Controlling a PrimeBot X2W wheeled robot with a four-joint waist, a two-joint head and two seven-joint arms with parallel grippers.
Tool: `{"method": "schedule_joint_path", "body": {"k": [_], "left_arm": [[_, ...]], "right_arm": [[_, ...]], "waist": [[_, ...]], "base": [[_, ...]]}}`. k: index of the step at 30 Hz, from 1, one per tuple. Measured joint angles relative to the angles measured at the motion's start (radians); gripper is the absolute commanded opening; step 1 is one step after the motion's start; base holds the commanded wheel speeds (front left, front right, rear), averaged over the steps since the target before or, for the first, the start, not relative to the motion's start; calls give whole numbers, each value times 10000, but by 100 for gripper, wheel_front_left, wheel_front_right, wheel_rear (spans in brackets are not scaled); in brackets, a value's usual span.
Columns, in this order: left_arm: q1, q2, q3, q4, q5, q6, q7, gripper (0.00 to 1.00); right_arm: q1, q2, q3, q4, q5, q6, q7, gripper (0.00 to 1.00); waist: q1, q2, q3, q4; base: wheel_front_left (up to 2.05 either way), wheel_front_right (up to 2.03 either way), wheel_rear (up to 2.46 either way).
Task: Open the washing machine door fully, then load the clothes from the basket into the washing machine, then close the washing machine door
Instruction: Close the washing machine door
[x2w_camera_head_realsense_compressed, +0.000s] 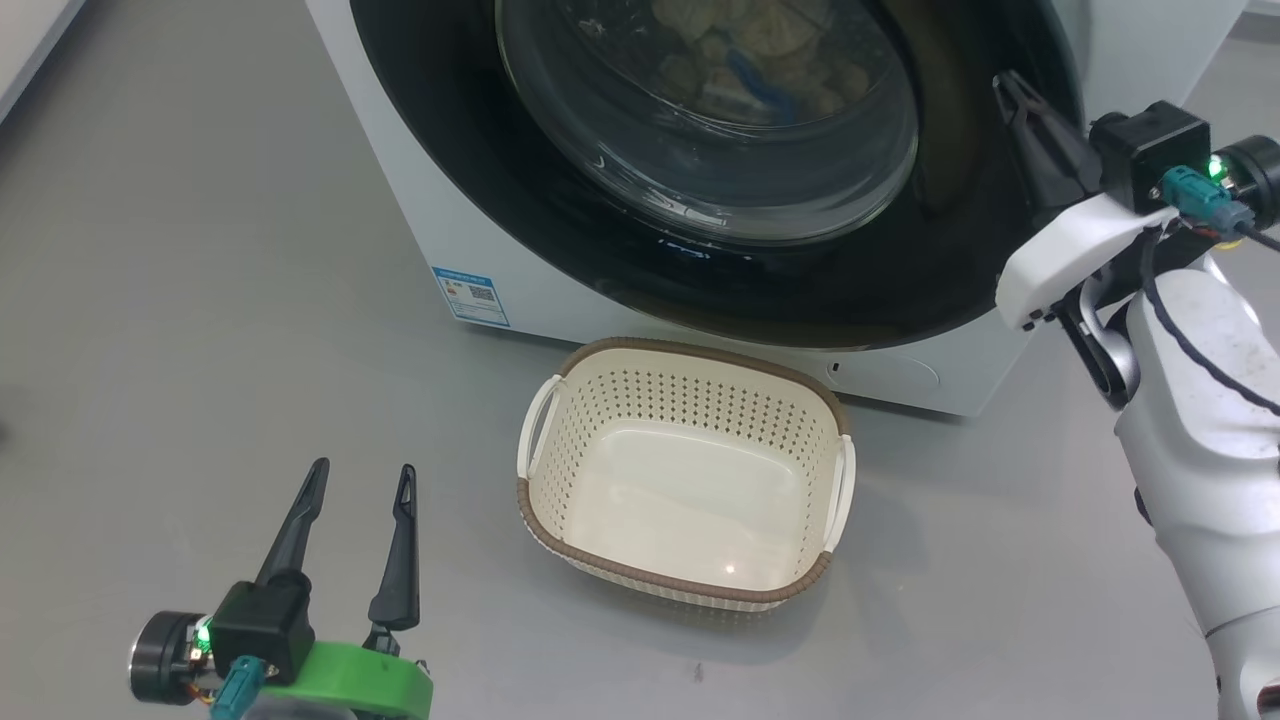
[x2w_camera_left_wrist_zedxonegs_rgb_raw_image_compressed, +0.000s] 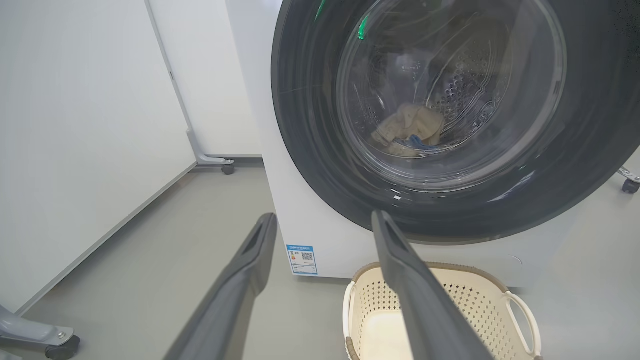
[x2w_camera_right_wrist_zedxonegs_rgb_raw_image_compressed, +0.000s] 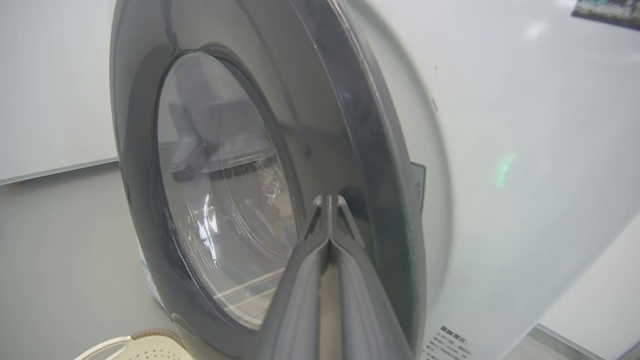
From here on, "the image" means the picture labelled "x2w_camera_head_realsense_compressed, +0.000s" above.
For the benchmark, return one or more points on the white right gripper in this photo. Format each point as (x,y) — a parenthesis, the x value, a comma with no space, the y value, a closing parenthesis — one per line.
(1060,260)

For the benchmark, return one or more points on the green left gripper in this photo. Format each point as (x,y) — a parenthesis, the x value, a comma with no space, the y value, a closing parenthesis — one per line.
(370,685)

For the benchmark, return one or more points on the blue garment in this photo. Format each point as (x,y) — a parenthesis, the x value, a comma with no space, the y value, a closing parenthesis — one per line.
(760,90)

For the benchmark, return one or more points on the yellow bear-print garment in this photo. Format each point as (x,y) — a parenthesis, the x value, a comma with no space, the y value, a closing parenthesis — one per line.
(690,70)

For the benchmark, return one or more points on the black glass washing machine door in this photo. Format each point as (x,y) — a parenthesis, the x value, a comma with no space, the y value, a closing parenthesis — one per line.
(450,150)

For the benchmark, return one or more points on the white front-load washing machine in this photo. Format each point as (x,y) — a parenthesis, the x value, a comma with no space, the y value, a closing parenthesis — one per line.
(980,375)

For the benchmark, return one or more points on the cream perforated laundry basket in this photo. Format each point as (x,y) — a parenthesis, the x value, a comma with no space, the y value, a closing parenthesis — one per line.
(690,500)

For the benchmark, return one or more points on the blue energy label sticker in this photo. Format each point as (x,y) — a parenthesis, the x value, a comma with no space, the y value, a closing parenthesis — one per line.
(470,297)

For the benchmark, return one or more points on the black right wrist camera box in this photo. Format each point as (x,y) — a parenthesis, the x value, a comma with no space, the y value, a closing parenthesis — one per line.
(1150,150)

